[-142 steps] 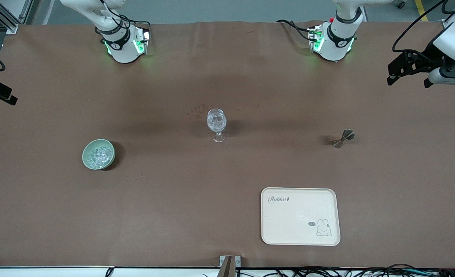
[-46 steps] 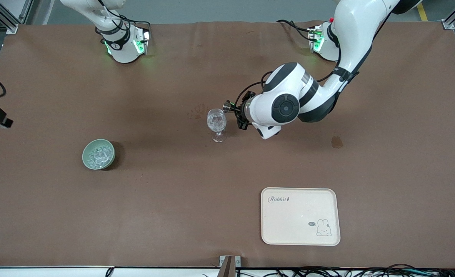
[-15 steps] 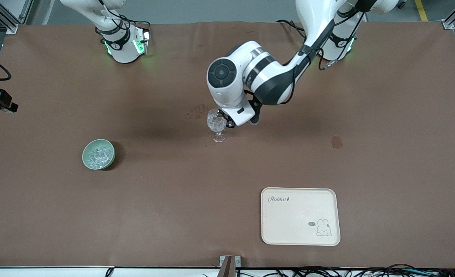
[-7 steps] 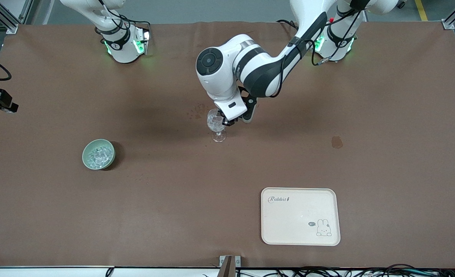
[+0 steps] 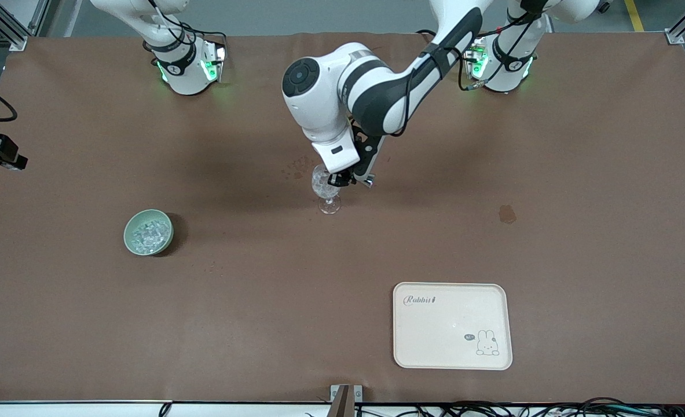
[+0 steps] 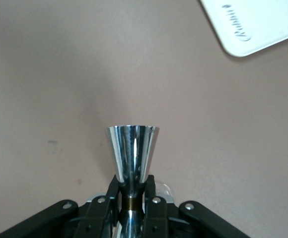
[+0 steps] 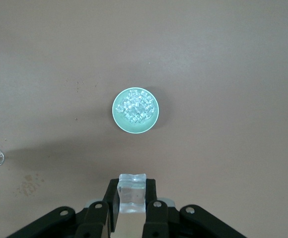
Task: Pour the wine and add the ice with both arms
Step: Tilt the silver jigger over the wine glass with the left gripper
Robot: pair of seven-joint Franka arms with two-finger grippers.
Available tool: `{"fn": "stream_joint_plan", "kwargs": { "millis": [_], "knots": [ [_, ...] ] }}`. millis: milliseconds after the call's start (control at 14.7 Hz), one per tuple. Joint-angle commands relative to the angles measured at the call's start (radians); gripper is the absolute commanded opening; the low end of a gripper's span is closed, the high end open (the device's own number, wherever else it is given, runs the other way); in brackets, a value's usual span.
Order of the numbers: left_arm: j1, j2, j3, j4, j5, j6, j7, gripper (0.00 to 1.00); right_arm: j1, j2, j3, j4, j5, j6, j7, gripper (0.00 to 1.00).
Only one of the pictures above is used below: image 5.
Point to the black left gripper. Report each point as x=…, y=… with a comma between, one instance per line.
x=343, y=177

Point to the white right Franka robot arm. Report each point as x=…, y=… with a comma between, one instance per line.
x=183, y=75

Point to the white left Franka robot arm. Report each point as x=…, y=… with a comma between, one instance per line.
x=319, y=110

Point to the clear stemmed wine glass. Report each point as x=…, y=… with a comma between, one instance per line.
x=329, y=204

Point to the clear ice cubes pile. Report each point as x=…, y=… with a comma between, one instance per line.
x=148, y=234

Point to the pale green ceramic bowl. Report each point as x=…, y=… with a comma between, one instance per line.
x=131, y=231

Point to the brown table cover sheet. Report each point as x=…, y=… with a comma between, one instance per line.
x=261, y=318

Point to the cream rabbit print tray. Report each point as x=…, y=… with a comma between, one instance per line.
x=435, y=336

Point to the black caster wheel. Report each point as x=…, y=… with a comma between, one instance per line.
x=604, y=6

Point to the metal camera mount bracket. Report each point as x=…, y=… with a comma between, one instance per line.
x=345, y=402

